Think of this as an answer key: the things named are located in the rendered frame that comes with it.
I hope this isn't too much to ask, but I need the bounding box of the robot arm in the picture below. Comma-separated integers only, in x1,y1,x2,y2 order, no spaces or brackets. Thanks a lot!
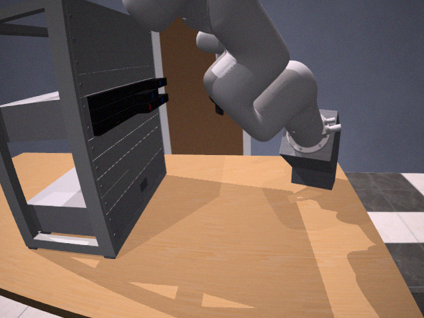
122,0,342,154

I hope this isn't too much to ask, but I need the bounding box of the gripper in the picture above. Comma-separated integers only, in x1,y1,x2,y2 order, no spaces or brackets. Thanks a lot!
209,96,223,115

